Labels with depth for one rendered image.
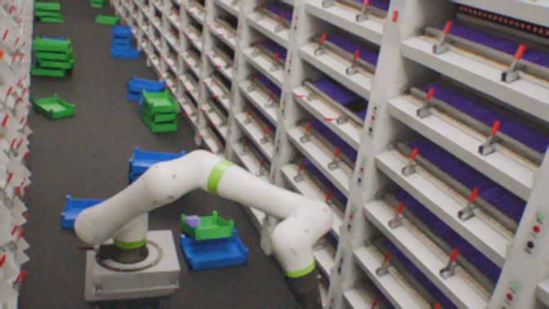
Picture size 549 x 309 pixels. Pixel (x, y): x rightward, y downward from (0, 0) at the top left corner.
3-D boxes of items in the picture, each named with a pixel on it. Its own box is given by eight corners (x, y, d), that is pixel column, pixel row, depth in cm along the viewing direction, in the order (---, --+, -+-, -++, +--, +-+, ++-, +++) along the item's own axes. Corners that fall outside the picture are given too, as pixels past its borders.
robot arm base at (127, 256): (74, 262, 189) (73, 248, 187) (83, 242, 203) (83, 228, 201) (146, 265, 193) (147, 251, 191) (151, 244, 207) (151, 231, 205)
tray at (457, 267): (483, 332, 137) (483, 297, 130) (364, 214, 187) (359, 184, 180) (542, 299, 142) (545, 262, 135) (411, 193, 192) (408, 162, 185)
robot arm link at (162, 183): (61, 221, 178) (151, 160, 148) (99, 206, 191) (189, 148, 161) (78, 255, 177) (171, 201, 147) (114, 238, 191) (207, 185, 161)
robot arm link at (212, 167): (170, 184, 169) (174, 150, 165) (195, 174, 180) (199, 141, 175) (214, 204, 161) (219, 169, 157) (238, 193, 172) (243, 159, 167)
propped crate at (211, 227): (180, 229, 283) (180, 214, 282) (216, 225, 291) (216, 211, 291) (195, 240, 256) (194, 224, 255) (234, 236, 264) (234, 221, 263)
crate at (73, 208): (61, 227, 269) (60, 214, 266) (66, 208, 287) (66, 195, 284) (121, 227, 276) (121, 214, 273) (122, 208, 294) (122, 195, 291)
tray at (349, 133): (361, 154, 187) (358, 132, 182) (292, 98, 237) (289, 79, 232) (408, 134, 192) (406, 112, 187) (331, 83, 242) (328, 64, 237)
